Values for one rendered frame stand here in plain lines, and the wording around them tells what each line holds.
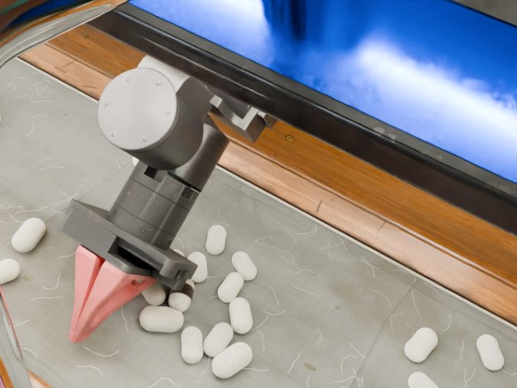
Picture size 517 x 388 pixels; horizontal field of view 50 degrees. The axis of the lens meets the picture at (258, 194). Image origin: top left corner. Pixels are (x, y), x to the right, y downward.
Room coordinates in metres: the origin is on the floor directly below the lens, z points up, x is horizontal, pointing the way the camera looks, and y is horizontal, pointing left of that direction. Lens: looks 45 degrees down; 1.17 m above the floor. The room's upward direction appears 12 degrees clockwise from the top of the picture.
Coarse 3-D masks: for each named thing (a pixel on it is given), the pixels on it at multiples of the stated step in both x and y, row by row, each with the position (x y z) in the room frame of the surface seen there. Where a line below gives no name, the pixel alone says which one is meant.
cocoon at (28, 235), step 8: (24, 224) 0.32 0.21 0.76; (32, 224) 0.32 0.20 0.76; (40, 224) 0.32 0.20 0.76; (16, 232) 0.31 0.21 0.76; (24, 232) 0.31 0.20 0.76; (32, 232) 0.31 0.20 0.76; (40, 232) 0.31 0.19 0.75; (16, 240) 0.30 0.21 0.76; (24, 240) 0.30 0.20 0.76; (32, 240) 0.30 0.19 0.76; (16, 248) 0.29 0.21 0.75; (24, 248) 0.30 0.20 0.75; (32, 248) 0.30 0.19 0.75
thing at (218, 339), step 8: (216, 328) 0.25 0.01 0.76; (224, 328) 0.25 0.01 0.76; (208, 336) 0.24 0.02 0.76; (216, 336) 0.24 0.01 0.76; (224, 336) 0.25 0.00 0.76; (232, 336) 0.25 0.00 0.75; (208, 344) 0.24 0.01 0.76; (216, 344) 0.24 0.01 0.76; (224, 344) 0.24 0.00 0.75; (208, 352) 0.23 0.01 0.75; (216, 352) 0.23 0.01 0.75
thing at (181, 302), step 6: (186, 282) 0.29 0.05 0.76; (192, 282) 0.30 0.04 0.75; (174, 294) 0.28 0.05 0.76; (180, 294) 0.28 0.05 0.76; (168, 300) 0.27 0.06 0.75; (174, 300) 0.27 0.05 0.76; (180, 300) 0.27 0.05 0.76; (186, 300) 0.27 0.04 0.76; (174, 306) 0.27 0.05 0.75; (180, 306) 0.27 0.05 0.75; (186, 306) 0.27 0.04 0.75
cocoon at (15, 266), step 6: (0, 264) 0.27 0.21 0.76; (6, 264) 0.27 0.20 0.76; (12, 264) 0.27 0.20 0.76; (18, 264) 0.28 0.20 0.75; (0, 270) 0.26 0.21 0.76; (6, 270) 0.27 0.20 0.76; (12, 270) 0.27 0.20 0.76; (18, 270) 0.27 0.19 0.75; (0, 276) 0.26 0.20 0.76; (6, 276) 0.26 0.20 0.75; (12, 276) 0.26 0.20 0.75; (0, 282) 0.26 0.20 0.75; (6, 282) 0.26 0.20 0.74
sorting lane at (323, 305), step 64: (0, 128) 0.46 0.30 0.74; (64, 128) 0.48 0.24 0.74; (0, 192) 0.36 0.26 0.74; (64, 192) 0.38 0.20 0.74; (256, 192) 0.44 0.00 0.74; (0, 256) 0.29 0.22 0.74; (64, 256) 0.30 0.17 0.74; (256, 256) 0.35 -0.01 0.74; (320, 256) 0.37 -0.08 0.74; (384, 256) 0.39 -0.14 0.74; (64, 320) 0.24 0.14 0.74; (128, 320) 0.25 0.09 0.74; (192, 320) 0.27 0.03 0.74; (256, 320) 0.28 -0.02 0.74; (320, 320) 0.29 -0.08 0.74; (384, 320) 0.31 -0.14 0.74; (448, 320) 0.32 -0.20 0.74; (64, 384) 0.19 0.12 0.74; (128, 384) 0.20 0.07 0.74; (192, 384) 0.21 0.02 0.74; (256, 384) 0.22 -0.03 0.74; (320, 384) 0.23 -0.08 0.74; (384, 384) 0.24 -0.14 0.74; (448, 384) 0.26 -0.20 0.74; (512, 384) 0.27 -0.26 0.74
